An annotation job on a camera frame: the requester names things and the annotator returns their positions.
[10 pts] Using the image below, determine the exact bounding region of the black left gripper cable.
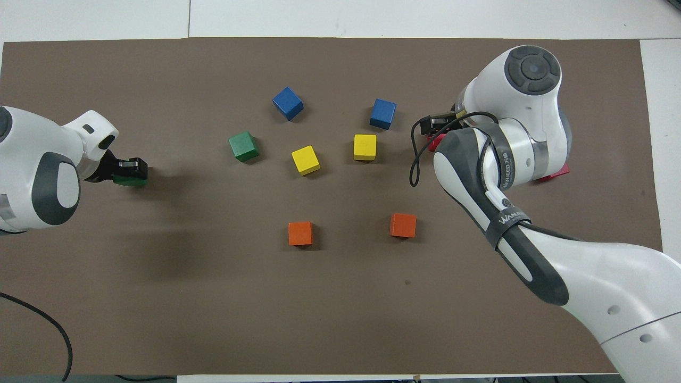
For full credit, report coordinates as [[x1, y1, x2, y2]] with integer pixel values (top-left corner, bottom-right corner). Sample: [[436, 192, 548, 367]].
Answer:
[[0, 293, 73, 382]]

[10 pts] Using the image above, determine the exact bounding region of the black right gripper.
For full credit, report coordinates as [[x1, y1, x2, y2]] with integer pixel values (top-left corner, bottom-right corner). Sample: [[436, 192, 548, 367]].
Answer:
[[420, 109, 466, 138]]

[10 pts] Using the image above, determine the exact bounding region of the orange wooden cube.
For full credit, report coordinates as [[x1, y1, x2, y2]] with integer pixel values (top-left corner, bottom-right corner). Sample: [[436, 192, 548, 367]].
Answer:
[[389, 213, 417, 239], [288, 221, 314, 247]]

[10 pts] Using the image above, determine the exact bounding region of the yellow wooden cube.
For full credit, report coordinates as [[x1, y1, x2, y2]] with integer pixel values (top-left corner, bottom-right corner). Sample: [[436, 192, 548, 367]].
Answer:
[[353, 134, 377, 162], [291, 145, 321, 176]]

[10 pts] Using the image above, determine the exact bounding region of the black floor cable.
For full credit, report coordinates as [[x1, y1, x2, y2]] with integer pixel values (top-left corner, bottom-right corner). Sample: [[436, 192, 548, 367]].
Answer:
[[114, 374, 177, 383]]

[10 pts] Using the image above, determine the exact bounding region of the brown paper table mat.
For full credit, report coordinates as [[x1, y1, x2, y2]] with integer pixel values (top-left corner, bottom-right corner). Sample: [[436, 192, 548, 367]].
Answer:
[[0, 37, 663, 376]]

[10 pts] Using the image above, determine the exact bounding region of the blue wooden cube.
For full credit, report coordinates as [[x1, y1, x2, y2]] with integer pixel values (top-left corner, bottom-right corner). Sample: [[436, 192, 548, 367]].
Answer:
[[272, 87, 304, 122], [370, 98, 397, 130]]

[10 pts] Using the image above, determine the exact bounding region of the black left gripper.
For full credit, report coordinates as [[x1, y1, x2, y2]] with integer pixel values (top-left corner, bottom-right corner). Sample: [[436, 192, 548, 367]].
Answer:
[[85, 151, 149, 184]]

